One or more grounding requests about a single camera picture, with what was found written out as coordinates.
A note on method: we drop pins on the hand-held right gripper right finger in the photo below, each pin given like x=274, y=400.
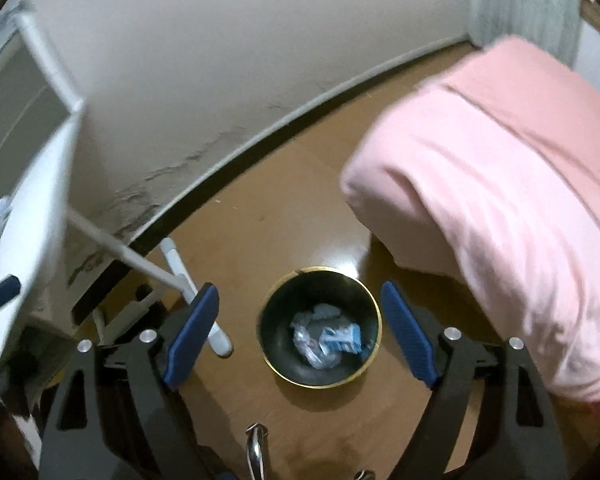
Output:
x=410, y=335

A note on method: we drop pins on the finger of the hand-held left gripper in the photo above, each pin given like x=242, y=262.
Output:
x=2, y=293

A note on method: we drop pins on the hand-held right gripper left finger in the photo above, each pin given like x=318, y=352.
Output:
x=192, y=332

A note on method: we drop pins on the black bin with gold rim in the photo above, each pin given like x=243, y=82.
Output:
x=280, y=310

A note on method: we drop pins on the white metal tube leg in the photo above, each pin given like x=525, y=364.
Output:
x=130, y=255
x=215, y=332

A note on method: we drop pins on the blue and white packet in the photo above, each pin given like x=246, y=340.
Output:
x=344, y=337

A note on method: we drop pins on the crumpled white paper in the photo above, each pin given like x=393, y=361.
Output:
x=1, y=214

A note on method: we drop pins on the white desk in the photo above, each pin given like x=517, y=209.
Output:
x=35, y=210

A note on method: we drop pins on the crumpled clear plastic wrapper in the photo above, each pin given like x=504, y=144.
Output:
x=307, y=342

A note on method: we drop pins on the pink blanket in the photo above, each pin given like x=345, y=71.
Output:
x=495, y=200

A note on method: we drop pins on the pale green curtain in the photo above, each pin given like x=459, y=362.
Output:
x=525, y=5

